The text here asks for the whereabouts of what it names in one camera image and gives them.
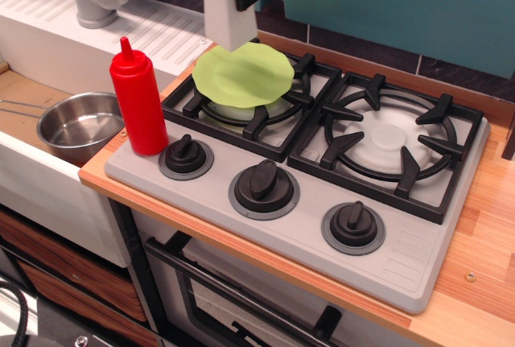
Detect white salt shaker silver cap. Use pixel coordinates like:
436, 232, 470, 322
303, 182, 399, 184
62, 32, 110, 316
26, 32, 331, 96
204, 0, 258, 52

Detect red ketchup squeeze bottle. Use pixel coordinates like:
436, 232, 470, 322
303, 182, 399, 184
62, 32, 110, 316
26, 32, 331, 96
109, 36, 169, 156

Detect light green plastic plate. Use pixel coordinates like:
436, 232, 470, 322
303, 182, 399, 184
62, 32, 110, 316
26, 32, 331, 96
192, 42, 295, 108

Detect white toy sink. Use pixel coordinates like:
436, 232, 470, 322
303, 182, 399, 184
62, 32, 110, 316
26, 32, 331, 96
1, 0, 210, 267

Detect small steel pan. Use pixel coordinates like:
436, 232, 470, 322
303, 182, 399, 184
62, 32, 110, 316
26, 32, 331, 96
1, 92, 125, 166

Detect black left burner grate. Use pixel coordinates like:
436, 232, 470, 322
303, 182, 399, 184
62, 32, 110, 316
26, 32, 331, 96
163, 53, 342, 162

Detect black burner grate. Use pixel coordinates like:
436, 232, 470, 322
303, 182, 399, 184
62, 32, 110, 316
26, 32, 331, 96
163, 53, 342, 162
288, 72, 484, 224

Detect black left stove knob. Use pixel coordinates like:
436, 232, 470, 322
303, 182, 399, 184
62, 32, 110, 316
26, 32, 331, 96
159, 134, 214, 181

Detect black stove knob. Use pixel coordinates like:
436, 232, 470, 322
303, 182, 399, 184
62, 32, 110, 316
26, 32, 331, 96
229, 159, 300, 221
321, 201, 385, 256
159, 134, 214, 181

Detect black middle stove knob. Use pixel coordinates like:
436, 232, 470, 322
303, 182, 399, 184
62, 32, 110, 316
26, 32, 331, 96
229, 159, 300, 221

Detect black right burner grate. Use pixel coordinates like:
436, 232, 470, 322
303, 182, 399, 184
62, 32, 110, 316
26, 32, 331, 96
288, 72, 484, 224

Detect black right stove knob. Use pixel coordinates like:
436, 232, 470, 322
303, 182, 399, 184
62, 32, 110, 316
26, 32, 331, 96
321, 201, 385, 256

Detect grey toy stove top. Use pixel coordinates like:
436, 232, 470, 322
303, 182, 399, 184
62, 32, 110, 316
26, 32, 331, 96
104, 36, 491, 316

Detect wooden drawer fronts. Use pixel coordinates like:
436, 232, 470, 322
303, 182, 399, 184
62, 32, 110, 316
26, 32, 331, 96
1, 206, 158, 346

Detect toy oven door with handle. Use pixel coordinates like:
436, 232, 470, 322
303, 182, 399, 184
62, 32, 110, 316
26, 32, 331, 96
144, 232, 415, 346

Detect black braided cable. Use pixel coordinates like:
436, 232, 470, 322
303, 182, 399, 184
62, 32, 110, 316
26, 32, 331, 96
0, 280, 30, 347

